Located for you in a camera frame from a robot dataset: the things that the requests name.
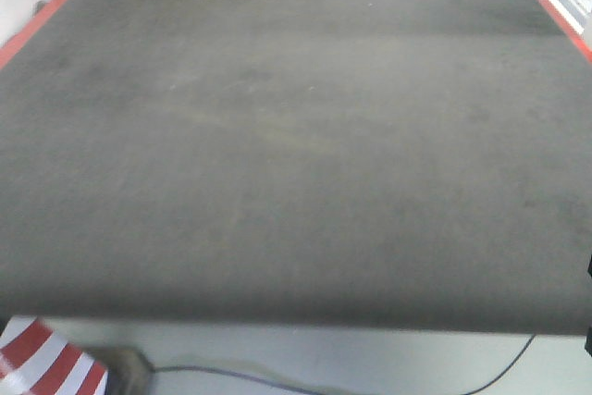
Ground red conveyor edge rail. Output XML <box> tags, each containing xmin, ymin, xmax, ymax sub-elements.
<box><xmin>1</xmin><ymin>0</ymin><xmax>591</xmax><ymax>68</ymax></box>

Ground left striped traffic cone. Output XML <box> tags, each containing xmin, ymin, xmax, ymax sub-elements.
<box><xmin>0</xmin><ymin>315</ymin><xmax>154</xmax><ymax>395</ymax></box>

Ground black cable by cones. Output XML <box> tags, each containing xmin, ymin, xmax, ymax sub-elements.
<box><xmin>152</xmin><ymin>333</ymin><xmax>537</xmax><ymax>395</ymax></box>

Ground dark grey conveyor belt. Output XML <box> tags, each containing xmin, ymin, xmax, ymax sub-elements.
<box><xmin>1</xmin><ymin>0</ymin><xmax>591</xmax><ymax>335</ymax></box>

